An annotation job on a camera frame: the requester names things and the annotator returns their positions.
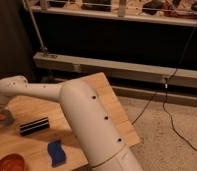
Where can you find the orange ceramic bowl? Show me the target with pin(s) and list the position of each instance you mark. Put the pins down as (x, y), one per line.
(12, 162)

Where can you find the black white striped block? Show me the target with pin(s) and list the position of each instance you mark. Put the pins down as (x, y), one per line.
(34, 126)

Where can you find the grey metal pole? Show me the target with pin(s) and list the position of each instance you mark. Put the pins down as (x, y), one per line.
(42, 46)

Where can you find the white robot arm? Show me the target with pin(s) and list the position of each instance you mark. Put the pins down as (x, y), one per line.
(103, 146)

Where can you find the blue sponge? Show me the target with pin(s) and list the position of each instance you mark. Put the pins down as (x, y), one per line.
(56, 153)

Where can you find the cluttered wooden shelf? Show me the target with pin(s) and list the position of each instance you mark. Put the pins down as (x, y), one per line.
(149, 11)

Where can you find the blue ceramic cup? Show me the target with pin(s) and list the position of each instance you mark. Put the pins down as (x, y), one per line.
(9, 118)

